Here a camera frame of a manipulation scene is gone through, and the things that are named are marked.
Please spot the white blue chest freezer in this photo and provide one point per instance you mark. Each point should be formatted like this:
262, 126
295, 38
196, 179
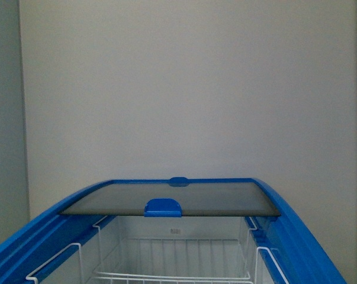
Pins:
297, 251

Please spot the grey cabinet beside freezer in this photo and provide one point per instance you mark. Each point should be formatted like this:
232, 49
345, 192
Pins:
14, 211

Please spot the white wire freezer basket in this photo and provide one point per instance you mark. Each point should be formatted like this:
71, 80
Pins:
164, 250

